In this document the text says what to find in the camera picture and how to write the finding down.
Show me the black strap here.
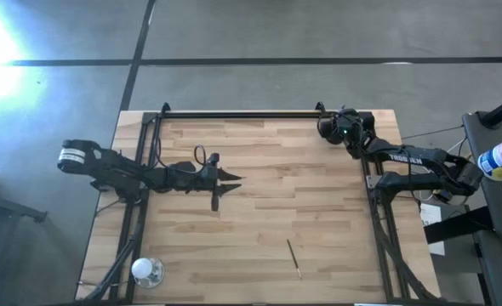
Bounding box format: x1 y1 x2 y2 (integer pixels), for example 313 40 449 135
423 206 493 246

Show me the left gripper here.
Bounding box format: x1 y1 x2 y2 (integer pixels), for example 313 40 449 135
189 152 244 213

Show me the black metal table frame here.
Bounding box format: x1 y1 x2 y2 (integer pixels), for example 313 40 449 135
83 101 443 305

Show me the dark metal stand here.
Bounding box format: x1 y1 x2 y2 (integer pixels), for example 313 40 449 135
0 169 48 306

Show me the white paper sheet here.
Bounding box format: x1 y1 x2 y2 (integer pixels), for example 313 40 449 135
419 202 447 257

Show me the thin dark-handled makeup brush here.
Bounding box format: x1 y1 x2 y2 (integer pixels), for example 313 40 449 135
286 239 304 281

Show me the white ball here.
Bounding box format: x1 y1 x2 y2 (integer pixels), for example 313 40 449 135
131 257 154 281

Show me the black wire mesh cup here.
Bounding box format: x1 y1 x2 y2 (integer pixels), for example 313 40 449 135
318 118 345 145

